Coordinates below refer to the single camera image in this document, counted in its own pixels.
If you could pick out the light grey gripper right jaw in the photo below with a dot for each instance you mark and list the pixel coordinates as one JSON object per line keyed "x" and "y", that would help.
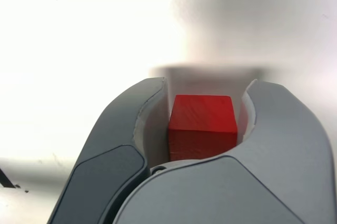
{"x": 250, "y": 187}

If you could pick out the black tape strip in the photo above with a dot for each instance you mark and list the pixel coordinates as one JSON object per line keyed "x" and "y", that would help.
{"x": 5, "y": 179}

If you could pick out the red cube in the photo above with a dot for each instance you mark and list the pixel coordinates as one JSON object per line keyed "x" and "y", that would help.
{"x": 202, "y": 124}

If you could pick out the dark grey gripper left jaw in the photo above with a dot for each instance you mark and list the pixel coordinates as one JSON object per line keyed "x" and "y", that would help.
{"x": 105, "y": 155}

